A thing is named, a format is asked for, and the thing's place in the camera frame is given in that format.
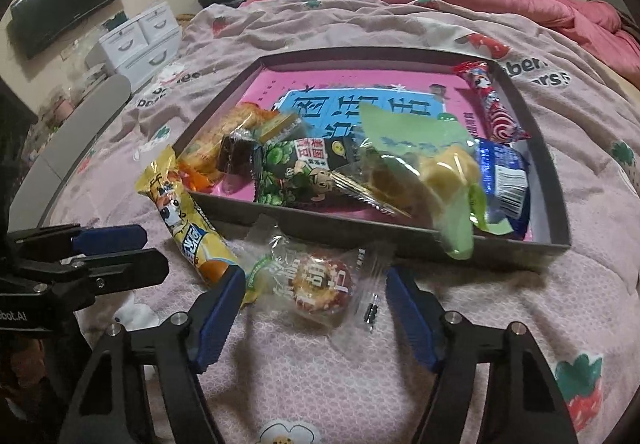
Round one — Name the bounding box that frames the black television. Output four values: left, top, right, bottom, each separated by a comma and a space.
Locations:
10, 0, 126, 60

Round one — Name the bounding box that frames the red cartoon snack packet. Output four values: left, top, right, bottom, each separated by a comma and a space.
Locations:
451, 60, 532, 143

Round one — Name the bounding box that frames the pink book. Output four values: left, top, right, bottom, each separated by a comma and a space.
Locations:
227, 69, 493, 202

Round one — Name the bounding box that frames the grey bed footboard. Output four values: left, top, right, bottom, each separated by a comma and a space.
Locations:
12, 74, 133, 225

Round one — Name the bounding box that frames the person's left forearm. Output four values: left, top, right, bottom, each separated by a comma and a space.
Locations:
0, 336, 81, 444

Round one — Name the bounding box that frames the grey cardboard box lid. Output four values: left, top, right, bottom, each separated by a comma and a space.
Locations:
172, 45, 572, 275

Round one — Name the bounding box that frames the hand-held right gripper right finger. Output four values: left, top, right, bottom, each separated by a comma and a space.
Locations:
385, 266, 581, 444

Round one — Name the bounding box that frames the white drawer unit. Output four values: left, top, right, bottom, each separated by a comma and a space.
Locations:
97, 1, 182, 92

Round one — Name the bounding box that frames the small dark brown packet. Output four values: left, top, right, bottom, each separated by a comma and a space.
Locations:
216, 133, 258, 176

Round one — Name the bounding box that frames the beige bed sheet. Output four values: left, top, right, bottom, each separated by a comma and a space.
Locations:
595, 54, 640, 90

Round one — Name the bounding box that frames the green clear cake packet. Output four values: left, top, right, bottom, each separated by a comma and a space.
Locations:
357, 103, 490, 261

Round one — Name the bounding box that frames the clear round cookie packet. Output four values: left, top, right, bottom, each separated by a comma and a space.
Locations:
234, 219, 397, 356

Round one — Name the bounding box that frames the orange cracker packet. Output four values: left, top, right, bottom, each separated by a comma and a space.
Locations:
176, 104, 268, 192

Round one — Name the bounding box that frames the blue snack packet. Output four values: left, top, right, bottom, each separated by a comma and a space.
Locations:
470, 136, 532, 236

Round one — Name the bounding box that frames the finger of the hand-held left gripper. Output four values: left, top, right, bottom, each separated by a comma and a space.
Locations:
0, 246, 170, 310
5, 222, 148, 257

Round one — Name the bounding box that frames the black green pea packet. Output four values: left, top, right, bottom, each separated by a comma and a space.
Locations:
252, 136, 362, 206

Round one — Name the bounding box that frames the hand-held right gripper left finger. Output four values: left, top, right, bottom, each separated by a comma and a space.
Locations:
57, 266, 247, 444

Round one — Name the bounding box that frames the yellow cartoon snack packet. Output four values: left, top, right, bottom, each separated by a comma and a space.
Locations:
137, 146, 247, 292

